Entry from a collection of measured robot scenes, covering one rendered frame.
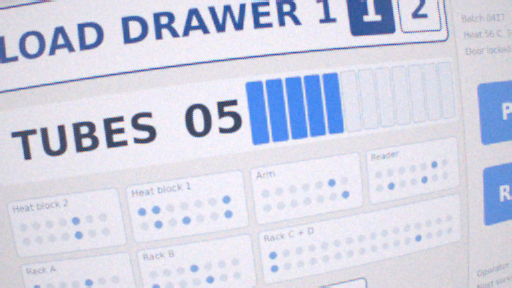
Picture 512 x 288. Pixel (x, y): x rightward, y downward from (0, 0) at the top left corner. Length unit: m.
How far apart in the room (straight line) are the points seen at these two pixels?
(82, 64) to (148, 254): 0.12
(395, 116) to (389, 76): 0.03
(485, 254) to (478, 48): 0.15
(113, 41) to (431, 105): 0.21
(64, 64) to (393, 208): 0.23
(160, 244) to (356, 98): 0.15
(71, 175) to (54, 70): 0.06
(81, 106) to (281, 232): 0.14
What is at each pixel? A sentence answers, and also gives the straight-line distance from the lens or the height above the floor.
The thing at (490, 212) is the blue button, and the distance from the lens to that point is 0.36.
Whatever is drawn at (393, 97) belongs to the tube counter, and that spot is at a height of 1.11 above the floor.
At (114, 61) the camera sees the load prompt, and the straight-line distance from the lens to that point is 0.28.
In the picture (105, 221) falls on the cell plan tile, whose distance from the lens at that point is 0.29.
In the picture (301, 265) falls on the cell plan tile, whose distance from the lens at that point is 0.31.
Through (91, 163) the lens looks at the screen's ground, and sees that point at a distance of 0.28.
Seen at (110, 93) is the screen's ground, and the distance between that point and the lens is 0.28.
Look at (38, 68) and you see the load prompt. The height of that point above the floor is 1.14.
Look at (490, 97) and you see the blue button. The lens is 0.35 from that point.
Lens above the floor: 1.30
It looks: 45 degrees down
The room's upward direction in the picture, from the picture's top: 1 degrees clockwise
